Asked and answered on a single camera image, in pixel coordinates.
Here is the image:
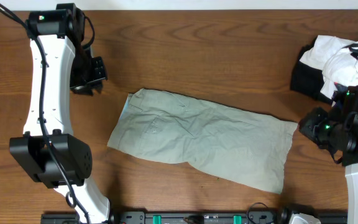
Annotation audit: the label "khaki green shorts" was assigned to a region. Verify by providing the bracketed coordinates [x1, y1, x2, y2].
[108, 89, 297, 194]

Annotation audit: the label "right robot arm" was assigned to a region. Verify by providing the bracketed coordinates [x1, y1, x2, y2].
[299, 85, 358, 223]

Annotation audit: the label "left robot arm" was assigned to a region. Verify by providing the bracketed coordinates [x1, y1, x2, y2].
[9, 3, 110, 223]

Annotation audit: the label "black garment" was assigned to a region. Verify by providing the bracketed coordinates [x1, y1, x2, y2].
[290, 38, 349, 104]

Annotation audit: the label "white garment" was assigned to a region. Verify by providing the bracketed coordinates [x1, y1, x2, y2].
[299, 35, 358, 98]

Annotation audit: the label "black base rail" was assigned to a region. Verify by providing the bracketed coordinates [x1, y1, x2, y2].
[40, 211, 347, 224]

